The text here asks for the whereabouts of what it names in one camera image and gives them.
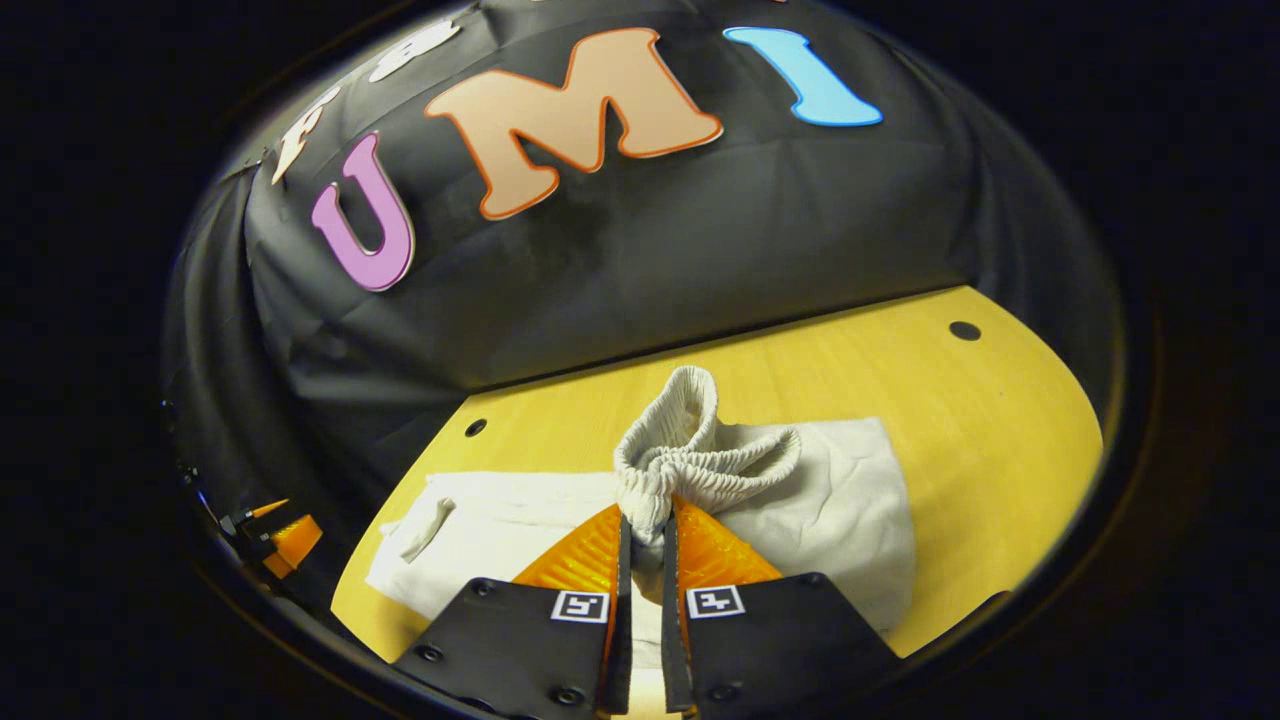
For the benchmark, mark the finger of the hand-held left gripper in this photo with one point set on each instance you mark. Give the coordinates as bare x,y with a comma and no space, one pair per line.
245,520
292,545

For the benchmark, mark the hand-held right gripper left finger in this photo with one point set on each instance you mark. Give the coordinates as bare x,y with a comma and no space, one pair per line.
520,645

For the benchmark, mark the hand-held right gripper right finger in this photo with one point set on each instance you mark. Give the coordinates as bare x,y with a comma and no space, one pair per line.
780,650

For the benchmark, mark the white jeans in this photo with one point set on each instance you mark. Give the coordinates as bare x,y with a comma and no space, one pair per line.
830,500

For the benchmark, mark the black backdrop cloth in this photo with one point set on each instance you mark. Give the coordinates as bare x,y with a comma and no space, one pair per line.
700,230

